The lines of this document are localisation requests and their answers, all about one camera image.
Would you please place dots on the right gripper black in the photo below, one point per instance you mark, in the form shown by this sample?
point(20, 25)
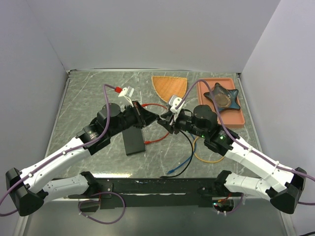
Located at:
point(168, 124)

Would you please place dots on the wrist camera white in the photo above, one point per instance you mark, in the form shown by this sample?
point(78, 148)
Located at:
point(174, 103)
point(125, 95)

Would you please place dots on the orange woven basket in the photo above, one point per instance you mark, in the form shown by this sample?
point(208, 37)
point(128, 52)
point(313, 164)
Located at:
point(167, 86)

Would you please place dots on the black network switch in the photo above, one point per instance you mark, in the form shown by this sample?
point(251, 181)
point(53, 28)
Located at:
point(133, 141)

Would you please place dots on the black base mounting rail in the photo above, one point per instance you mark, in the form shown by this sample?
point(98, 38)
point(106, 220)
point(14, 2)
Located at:
point(161, 192)

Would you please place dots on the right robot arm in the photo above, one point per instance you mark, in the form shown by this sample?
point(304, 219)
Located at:
point(282, 186)

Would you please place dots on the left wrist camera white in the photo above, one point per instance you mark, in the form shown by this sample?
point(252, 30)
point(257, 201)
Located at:
point(125, 95)

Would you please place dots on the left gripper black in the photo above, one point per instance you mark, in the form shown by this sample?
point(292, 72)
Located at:
point(143, 117)

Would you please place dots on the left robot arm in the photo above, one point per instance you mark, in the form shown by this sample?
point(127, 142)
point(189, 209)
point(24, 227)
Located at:
point(25, 187)

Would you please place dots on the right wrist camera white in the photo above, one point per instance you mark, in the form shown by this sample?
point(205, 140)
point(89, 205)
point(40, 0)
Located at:
point(174, 103)

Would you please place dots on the blue star-shaped dish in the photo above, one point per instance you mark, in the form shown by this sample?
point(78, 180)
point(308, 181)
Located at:
point(225, 99)

